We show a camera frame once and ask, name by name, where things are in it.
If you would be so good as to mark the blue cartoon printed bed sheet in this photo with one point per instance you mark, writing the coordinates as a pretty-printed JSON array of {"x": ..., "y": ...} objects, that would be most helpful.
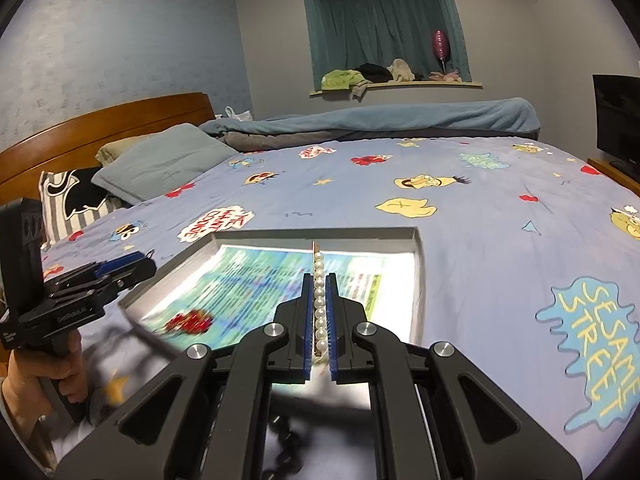
[{"x": 475, "y": 260}]

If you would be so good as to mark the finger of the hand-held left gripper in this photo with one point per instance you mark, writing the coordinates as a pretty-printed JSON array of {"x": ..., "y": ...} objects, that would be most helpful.
[
  {"x": 132, "y": 276},
  {"x": 120, "y": 262}
]

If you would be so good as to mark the window sill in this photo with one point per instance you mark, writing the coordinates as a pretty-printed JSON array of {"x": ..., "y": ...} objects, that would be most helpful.
[{"x": 425, "y": 86}]

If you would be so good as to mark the blue blanket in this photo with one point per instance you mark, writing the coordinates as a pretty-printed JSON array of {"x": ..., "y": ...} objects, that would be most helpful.
[{"x": 400, "y": 117}]

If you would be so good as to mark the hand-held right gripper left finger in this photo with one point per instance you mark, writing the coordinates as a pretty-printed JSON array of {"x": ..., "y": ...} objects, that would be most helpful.
[{"x": 306, "y": 330}]

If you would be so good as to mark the teal curtain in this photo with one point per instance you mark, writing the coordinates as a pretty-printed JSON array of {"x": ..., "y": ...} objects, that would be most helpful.
[{"x": 375, "y": 25}]

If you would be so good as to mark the beige cloth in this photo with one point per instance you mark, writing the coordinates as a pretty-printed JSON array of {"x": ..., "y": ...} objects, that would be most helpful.
[{"x": 401, "y": 70}]

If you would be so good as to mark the colourful printed paper sheet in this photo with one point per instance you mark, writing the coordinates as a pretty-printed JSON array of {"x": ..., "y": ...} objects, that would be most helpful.
[{"x": 240, "y": 280}]

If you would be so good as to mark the black and white striped pillow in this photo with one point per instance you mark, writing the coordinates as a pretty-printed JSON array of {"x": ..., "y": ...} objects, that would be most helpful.
[{"x": 65, "y": 210}]

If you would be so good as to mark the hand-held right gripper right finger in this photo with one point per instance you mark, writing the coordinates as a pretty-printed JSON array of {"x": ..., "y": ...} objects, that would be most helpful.
[{"x": 332, "y": 330}]

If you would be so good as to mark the grey blanket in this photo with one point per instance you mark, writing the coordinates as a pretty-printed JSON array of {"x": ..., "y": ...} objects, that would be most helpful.
[{"x": 280, "y": 140}]

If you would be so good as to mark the black television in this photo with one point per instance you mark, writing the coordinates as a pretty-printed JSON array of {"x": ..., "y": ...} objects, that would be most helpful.
[{"x": 617, "y": 120}]

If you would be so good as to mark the pearl bead strand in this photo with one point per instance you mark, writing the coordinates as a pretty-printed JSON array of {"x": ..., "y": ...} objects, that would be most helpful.
[{"x": 318, "y": 300}]

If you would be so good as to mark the wooden headboard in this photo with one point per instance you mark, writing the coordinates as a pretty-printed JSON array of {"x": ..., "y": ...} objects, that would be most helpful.
[{"x": 75, "y": 130}]

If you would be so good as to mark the wooden television stand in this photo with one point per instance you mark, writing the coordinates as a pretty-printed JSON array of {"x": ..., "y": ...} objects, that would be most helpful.
[{"x": 612, "y": 172}]

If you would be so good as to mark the person's left forearm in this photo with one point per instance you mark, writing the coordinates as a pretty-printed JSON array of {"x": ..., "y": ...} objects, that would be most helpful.
[{"x": 17, "y": 447}]

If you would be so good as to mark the grey-blue pillow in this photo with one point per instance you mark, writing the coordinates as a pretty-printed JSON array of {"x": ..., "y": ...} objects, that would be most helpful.
[{"x": 160, "y": 160}]

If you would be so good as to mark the person's left hand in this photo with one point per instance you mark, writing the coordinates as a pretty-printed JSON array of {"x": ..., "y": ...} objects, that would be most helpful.
[{"x": 20, "y": 385}]

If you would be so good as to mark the white shallow tray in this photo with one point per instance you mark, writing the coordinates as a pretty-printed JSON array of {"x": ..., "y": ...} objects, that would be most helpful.
[{"x": 350, "y": 236}]

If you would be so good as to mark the tan pillow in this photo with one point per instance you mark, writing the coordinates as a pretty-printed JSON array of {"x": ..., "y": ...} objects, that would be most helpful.
[{"x": 117, "y": 149}]

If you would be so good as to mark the pink balloon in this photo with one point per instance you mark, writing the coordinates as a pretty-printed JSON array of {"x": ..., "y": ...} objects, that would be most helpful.
[{"x": 440, "y": 45}]

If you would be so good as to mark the black cloth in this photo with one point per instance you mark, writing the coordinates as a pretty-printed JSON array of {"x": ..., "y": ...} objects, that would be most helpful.
[{"x": 372, "y": 71}]

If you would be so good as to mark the white plastic bag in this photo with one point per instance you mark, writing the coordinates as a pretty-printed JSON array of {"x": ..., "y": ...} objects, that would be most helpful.
[{"x": 237, "y": 114}]

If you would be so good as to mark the green cloth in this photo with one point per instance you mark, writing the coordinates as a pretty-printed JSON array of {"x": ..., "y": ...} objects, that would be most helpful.
[{"x": 340, "y": 79}]

